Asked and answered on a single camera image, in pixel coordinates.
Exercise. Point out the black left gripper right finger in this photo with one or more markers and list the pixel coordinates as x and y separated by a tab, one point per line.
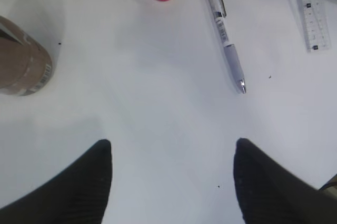
268	193

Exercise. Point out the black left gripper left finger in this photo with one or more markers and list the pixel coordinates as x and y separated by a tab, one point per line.
78	194

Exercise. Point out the brown coffee bottle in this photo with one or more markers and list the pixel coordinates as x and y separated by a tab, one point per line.
26	66

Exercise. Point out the white grey-grip pen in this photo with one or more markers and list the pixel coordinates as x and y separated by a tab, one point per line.
219	14

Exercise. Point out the clear plastic ruler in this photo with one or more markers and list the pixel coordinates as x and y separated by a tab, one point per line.
313	20

